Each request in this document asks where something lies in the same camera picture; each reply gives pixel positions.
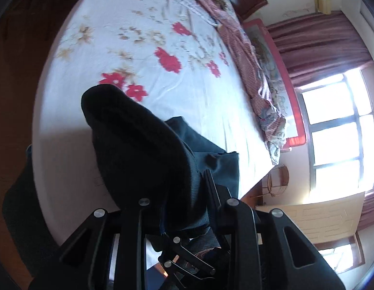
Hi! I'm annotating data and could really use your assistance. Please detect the black Anta sports pants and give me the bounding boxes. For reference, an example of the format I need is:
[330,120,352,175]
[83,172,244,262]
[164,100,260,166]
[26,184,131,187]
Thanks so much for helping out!
[81,85,239,251]

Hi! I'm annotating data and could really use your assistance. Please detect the light wooden cabinet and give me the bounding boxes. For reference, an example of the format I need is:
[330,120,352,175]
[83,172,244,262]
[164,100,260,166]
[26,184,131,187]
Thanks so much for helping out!
[256,192,365,244]

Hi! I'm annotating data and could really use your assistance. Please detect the pink patterned quilt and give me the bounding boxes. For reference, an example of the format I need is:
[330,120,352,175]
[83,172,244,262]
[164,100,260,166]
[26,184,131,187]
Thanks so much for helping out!
[198,0,286,165]

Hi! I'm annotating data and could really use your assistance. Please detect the wire frame stool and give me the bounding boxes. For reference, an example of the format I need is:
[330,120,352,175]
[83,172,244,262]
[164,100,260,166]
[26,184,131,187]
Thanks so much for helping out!
[253,164,290,198]

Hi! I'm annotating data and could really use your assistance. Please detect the white floral bed sheet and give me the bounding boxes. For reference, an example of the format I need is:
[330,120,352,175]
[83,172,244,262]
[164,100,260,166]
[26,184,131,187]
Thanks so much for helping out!
[32,0,273,244]

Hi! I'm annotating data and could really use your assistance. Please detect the window with frame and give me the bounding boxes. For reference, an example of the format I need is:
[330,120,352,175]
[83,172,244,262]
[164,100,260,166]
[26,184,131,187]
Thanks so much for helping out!
[298,64,374,202]

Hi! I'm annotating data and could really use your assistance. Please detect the maroon curtain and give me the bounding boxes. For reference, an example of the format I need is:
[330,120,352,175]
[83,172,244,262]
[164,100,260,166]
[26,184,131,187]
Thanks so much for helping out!
[267,11,374,88]

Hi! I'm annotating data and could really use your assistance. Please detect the red mesh bed rail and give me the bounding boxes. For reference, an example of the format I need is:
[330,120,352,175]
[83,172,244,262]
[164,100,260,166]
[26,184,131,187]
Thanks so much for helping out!
[243,18,307,151]

